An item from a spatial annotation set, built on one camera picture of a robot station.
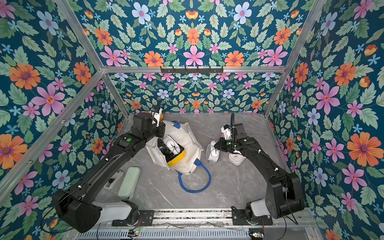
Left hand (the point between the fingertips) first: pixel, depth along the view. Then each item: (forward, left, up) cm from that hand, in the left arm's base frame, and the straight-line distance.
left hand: (164, 121), depth 76 cm
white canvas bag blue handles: (-13, -9, -25) cm, 30 cm away
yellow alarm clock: (-9, 0, -23) cm, 25 cm away
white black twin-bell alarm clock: (-11, -25, -18) cm, 32 cm away
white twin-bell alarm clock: (-5, -2, -14) cm, 15 cm away
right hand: (-6, -28, -14) cm, 32 cm away
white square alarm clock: (-10, -41, -27) cm, 50 cm away
